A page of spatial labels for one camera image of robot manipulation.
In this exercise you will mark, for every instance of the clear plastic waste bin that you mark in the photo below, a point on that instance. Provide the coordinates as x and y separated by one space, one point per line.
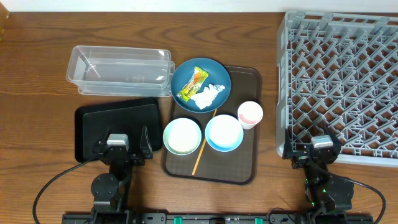
120 71

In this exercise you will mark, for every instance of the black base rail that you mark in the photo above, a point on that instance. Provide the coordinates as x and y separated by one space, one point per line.
162 218

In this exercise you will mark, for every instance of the yellow green snack wrapper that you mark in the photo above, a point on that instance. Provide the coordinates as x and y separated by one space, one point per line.
194 84

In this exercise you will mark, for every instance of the grey plastic dishwasher rack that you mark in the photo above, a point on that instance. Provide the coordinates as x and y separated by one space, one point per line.
339 70

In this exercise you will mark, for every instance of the dark blue plate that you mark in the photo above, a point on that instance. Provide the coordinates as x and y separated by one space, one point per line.
218 75

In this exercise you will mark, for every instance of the wooden chopstick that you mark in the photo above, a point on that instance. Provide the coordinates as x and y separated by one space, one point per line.
201 150

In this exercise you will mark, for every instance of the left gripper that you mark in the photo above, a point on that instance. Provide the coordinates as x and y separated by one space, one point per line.
146 151

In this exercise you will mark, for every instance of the black plastic tray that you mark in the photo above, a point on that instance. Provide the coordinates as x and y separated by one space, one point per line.
127 117

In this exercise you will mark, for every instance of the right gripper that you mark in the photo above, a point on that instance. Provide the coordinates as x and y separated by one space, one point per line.
288 154

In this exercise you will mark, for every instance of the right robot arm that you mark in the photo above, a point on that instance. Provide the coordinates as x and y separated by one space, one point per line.
330 195

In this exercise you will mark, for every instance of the light green bowl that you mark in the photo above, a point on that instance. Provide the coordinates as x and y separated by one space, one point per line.
182 136

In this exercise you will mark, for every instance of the light blue bowl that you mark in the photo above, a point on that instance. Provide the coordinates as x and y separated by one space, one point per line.
224 133

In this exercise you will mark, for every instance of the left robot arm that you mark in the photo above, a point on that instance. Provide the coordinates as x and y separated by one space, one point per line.
110 190

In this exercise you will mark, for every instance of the pink plastic cup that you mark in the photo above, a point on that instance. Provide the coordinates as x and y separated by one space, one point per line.
250 114

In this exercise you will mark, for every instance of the brown serving tray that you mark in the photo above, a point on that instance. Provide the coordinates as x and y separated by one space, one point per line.
234 167

